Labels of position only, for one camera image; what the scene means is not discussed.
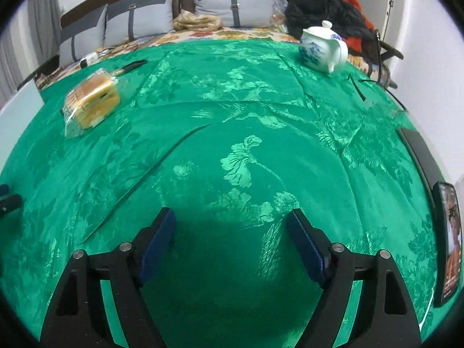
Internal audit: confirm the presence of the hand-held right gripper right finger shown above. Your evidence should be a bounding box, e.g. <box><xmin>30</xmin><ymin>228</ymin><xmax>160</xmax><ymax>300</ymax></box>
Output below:
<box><xmin>286</xmin><ymin>208</ymin><xmax>423</xmax><ymax>348</ymax></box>

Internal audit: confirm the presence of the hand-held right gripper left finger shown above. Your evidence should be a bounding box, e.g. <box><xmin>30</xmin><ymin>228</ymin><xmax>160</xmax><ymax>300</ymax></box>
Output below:
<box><xmin>39</xmin><ymin>207</ymin><xmax>177</xmax><ymax>348</ymax></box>

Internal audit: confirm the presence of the white cardboard box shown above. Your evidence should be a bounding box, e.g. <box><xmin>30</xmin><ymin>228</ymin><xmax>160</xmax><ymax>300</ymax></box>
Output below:
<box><xmin>0</xmin><ymin>83</ymin><xmax>46</xmax><ymax>160</ymax></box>

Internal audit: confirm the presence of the bread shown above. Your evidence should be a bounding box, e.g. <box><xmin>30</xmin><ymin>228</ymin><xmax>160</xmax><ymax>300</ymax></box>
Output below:
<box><xmin>62</xmin><ymin>72</ymin><xmax>121</xmax><ymax>138</ymax></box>

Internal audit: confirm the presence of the black stick packet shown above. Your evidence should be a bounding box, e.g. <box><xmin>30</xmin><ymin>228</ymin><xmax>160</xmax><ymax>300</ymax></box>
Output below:
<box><xmin>110</xmin><ymin>59</ymin><xmax>148</xmax><ymax>77</ymax></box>

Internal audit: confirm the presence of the black smartphone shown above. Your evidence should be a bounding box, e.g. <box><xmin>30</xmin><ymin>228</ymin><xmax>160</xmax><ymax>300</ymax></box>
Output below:
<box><xmin>433</xmin><ymin>181</ymin><xmax>463</xmax><ymax>308</ymax></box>

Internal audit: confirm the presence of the black flat case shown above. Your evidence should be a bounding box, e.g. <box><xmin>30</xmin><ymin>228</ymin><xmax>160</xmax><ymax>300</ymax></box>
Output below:
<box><xmin>398</xmin><ymin>128</ymin><xmax>445</xmax><ymax>191</ymax></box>

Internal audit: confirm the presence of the green floral tablecloth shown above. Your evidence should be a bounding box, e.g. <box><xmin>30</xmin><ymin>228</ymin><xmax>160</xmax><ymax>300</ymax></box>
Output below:
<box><xmin>0</xmin><ymin>38</ymin><xmax>450</xmax><ymax>348</ymax></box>

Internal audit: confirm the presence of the grey curtain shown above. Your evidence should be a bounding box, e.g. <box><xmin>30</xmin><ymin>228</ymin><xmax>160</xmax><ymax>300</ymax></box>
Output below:
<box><xmin>0</xmin><ymin>0</ymin><xmax>62</xmax><ymax>98</ymax></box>

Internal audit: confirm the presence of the white blue porcelain teapot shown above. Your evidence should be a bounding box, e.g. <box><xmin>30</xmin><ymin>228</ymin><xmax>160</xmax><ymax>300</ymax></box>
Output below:
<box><xmin>299</xmin><ymin>21</ymin><xmax>349</xmax><ymax>74</ymax></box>

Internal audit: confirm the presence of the black chair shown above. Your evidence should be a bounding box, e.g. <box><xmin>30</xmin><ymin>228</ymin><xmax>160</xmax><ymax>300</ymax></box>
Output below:
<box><xmin>373</xmin><ymin>29</ymin><xmax>404</xmax><ymax>89</ymax></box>

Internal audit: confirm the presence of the floral bedsheet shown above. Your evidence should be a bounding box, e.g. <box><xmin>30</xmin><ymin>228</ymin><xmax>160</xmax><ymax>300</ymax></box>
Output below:
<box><xmin>38</xmin><ymin>25</ymin><xmax>385</xmax><ymax>88</ymax></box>

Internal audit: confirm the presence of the clear plastic bag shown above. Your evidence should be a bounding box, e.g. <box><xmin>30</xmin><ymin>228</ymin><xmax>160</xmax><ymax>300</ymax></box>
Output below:
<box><xmin>271</xmin><ymin>12</ymin><xmax>289</xmax><ymax>33</ymax></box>

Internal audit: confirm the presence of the folded beige blanket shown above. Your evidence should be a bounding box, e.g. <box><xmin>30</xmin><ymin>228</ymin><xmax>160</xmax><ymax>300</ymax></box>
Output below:
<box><xmin>172</xmin><ymin>10</ymin><xmax>222</xmax><ymax>31</ymax></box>

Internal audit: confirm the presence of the black jacket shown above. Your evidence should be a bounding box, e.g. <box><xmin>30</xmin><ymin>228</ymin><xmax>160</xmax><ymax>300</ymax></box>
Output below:
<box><xmin>284</xmin><ymin>0</ymin><xmax>374</xmax><ymax>40</ymax></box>

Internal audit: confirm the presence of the white door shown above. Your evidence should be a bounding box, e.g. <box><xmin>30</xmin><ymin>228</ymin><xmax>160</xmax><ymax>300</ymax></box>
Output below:
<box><xmin>353</xmin><ymin>0</ymin><xmax>396</xmax><ymax>37</ymax></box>

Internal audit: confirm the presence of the white cable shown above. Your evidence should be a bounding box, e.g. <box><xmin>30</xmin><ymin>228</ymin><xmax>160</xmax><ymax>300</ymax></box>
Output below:
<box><xmin>418</xmin><ymin>289</ymin><xmax>436</xmax><ymax>330</ymax></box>

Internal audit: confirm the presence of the black cable on tablecloth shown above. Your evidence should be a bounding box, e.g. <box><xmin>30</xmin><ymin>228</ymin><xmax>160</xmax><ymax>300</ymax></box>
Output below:
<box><xmin>348</xmin><ymin>73</ymin><xmax>408</xmax><ymax>111</ymax></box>

